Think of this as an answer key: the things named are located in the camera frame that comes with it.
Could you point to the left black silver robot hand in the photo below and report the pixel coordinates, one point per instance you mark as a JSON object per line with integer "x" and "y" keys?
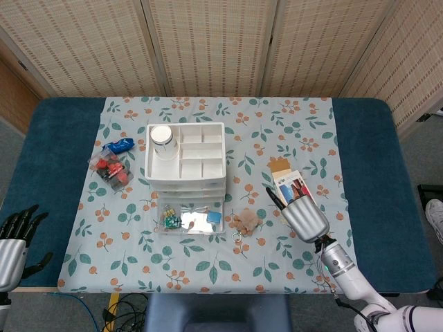
{"x": 10, "y": 259}

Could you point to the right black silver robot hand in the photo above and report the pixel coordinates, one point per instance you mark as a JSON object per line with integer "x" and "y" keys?
{"x": 306, "y": 219}

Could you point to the clear drawer tray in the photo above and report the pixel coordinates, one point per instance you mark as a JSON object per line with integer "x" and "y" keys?
{"x": 200, "y": 228}

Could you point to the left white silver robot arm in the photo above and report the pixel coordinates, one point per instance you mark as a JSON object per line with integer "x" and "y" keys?
{"x": 4, "y": 302}

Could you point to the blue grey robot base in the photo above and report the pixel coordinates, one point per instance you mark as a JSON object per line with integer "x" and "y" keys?
{"x": 214, "y": 314}

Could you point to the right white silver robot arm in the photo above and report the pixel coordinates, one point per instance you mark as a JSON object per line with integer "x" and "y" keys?
{"x": 339, "y": 266}

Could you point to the black plastic tray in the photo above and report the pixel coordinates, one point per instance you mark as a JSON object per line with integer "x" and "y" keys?
{"x": 431, "y": 193}

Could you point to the green small box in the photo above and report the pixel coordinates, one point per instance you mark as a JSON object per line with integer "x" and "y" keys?
{"x": 173, "y": 222}

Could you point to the clear box of red parts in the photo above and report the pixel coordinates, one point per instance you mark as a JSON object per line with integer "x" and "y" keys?
{"x": 110, "y": 169}

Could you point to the printed picture card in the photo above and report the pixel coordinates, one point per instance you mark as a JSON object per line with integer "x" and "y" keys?
{"x": 287, "y": 186}

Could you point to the blue square pad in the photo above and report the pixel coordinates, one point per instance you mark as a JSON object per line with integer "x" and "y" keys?
{"x": 214, "y": 216}

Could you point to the white sneaker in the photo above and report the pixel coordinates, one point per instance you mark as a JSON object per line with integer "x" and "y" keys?
{"x": 435, "y": 219}

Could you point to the gold binder clip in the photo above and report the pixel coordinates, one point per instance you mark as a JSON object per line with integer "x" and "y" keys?
{"x": 168, "y": 211}

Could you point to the floral leaf berry tablecloth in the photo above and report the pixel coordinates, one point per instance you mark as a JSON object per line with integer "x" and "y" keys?
{"x": 173, "y": 259}

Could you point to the blue snack packet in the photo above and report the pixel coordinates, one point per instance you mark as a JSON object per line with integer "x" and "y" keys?
{"x": 119, "y": 146}

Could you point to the white paper cup blue stripe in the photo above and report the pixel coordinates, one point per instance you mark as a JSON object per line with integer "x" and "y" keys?
{"x": 164, "y": 143}

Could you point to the woven beige folding screen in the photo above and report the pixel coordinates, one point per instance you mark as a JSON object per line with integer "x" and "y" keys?
{"x": 214, "y": 45}

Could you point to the white plastic drawer organizer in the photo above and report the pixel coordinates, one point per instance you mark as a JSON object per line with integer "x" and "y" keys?
{"x": 190, "y": 178}

